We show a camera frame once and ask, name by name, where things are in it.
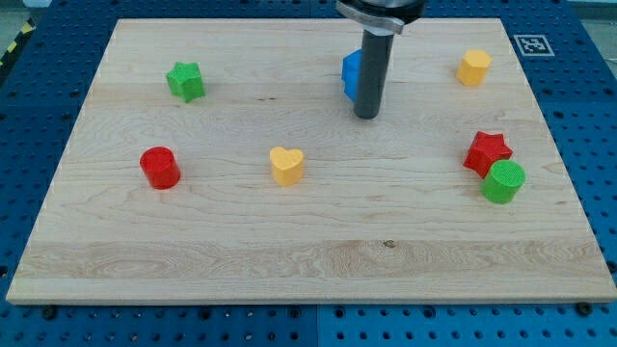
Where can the yellow heart block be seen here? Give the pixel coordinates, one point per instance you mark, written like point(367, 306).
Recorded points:
point(287, 165)

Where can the white fiducial marker tag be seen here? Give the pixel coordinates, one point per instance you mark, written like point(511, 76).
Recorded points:
point(532, 45)

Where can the green star block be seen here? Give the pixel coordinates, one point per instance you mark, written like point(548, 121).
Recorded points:
point(185, 81)

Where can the robot arm flange, silver black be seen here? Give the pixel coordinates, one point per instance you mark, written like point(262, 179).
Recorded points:
point(382, 17)

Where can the yellow hexagon block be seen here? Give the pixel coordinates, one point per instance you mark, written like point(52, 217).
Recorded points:
point(474, 67)

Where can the green cylinder block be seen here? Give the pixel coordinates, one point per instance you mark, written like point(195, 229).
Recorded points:
point(503, 181)

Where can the red star block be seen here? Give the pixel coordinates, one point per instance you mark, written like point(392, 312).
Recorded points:
point(484, 150)

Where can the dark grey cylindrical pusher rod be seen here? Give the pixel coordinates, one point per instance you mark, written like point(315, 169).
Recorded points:
point(372, 74)

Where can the blue block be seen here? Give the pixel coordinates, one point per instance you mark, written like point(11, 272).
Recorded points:
point(350, 73)

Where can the light wooden board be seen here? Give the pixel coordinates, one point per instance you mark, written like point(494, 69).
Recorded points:
point(385, 212)

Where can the black yellow hazard tape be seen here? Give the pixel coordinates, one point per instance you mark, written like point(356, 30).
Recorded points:
point(17, 45)

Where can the red cylinder block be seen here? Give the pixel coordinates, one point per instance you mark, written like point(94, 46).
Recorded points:
point(160, 168)

